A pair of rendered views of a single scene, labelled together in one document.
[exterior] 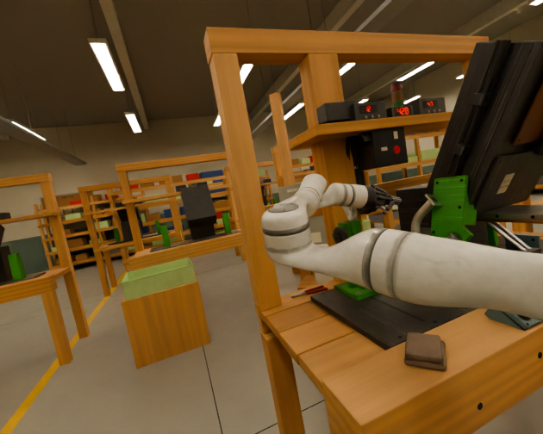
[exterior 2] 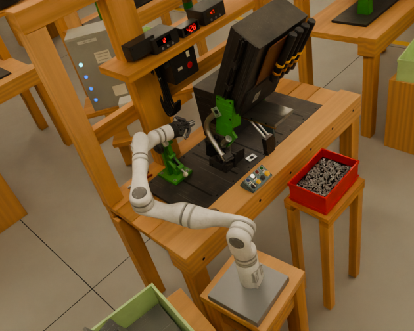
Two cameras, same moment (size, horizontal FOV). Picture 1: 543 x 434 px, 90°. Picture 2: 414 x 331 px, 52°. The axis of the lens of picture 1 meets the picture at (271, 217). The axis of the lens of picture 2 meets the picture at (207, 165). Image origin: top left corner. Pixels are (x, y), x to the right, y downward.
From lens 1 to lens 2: 1.30 m
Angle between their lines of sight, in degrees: 37
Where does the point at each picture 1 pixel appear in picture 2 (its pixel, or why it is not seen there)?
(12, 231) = not seen: outside the picture
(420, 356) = not seen: hidden behind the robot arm
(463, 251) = (207, 215)
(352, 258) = (175, 219)
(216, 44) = (27, 25)
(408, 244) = (192, 215)
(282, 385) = (133, 242)
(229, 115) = (54, 83)
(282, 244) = (143, 209)
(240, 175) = (74, 124)
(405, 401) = (201, 244)
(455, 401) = (221, 235)
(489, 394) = not seen: hidden behind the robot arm
